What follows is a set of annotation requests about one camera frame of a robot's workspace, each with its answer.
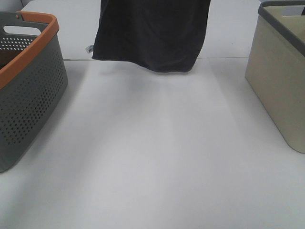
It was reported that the dark grey towel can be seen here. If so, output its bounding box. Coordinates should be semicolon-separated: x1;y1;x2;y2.
92;0;210;73

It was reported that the grey basket with orange rim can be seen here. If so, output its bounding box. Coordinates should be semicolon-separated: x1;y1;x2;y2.
0;11;68;173

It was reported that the beige fabric bin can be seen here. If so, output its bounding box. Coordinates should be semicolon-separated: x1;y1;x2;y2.
245;0;305;153

